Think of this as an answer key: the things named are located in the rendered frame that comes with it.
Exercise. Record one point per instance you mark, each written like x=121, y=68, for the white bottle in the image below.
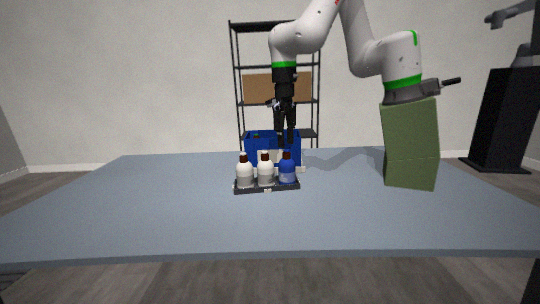
x=244, y=172
x=265, y=171

